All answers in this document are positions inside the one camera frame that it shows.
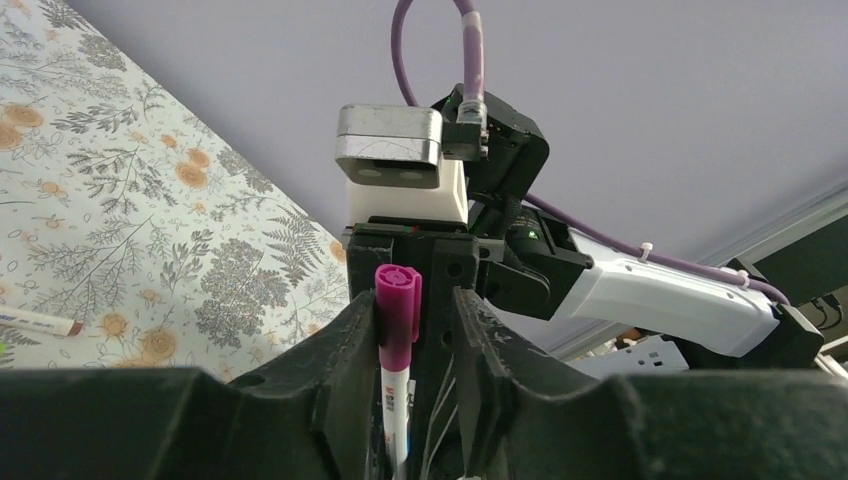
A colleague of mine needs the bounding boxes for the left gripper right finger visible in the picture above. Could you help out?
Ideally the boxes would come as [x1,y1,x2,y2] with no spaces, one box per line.
[453,288,847,479]

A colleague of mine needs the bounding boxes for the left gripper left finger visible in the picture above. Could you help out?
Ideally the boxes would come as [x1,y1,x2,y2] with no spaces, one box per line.
[1,291,379,479]

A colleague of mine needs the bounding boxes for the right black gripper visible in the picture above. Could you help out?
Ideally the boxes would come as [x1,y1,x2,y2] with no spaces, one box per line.
[346,223,479,479]

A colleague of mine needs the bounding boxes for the brown cap white pen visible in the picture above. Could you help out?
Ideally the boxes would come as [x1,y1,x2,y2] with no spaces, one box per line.
[1,305,84,337]

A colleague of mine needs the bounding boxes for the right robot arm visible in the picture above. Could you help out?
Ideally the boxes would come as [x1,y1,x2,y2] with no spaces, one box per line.
[335,88,845,479]

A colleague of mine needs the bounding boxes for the floral table mat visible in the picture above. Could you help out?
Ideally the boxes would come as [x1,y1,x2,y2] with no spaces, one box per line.
[1,1,348,381]

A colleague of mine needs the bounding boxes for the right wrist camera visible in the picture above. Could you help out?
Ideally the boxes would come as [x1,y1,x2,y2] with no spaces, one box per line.
[335,104,469,225]

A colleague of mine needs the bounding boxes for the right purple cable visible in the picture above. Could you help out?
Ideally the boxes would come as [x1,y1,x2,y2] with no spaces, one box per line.
[390,0,791,307]

